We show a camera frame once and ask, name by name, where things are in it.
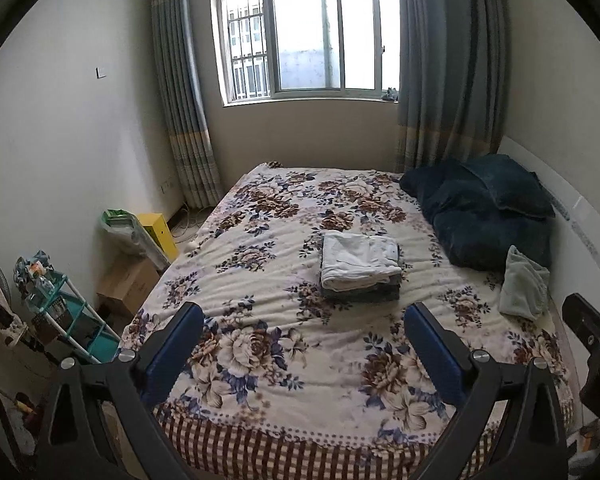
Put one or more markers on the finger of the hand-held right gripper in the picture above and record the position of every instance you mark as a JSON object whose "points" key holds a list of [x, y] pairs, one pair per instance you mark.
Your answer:
{"points": [[592, 322]]}

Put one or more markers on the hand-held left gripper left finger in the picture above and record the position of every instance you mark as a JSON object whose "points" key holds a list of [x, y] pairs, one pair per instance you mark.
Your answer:
{"points": [[175, 351]]}

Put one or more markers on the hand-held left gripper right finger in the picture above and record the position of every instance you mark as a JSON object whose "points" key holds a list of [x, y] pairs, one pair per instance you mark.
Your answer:
{"points": [[436, 356]]}

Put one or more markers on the white pants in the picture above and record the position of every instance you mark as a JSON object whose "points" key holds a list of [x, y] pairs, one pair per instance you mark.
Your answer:
{"points": [[360, 260]]}

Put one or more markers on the light green cloth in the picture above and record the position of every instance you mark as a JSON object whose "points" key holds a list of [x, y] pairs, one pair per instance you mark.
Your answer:
{"points": [[522, 285]]}

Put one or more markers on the cardboard box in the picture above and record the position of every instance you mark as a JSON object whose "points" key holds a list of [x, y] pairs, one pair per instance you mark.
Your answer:
{"points": [[130, 282]]}

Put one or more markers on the grey folded clothes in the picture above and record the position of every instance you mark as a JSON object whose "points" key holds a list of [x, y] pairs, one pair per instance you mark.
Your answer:
{"points": [[362, 295]]}

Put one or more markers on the white headboard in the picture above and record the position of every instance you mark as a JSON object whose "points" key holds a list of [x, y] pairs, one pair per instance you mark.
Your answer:
{"points": [[575, 220]]}

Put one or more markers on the floral printed blanket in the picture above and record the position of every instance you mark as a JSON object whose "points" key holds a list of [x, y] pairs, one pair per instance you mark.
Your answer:
{"points": [[280, 325]]}

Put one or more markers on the teal and white rack cart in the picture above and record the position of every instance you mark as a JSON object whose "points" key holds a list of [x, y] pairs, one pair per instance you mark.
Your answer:
{"points": [[65, 310]]}

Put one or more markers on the yellow box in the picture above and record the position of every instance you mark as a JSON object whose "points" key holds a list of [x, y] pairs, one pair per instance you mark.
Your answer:
{"points": [[156, 232]]}

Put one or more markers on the plastic bag with green top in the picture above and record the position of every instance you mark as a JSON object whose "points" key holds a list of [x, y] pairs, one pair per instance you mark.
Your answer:
{"points": [[127, 235]]}

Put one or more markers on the dark blue quilt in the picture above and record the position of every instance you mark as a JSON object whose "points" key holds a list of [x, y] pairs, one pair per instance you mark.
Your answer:
{"points": [[475, 235]]}

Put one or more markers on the dark blue pillow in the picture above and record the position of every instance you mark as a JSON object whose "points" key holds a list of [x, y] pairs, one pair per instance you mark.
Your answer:
{"points": [[510, 185]]}

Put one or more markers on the grey striped curtain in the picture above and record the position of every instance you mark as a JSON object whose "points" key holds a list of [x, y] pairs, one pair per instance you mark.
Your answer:
{"points": [[185, 110], [450, 85]]}

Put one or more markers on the small item on windowsill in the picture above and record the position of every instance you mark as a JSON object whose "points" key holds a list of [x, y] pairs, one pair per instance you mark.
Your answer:
{"points": [[390, 94]]}

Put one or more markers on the sliding glass window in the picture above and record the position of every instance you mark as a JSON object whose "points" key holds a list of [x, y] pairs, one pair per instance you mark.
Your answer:
{"points": [[305, 35]]}

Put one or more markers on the white wall switch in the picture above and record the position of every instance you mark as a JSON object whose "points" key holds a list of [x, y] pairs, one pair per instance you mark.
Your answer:
{"points": [[100, 72]]}

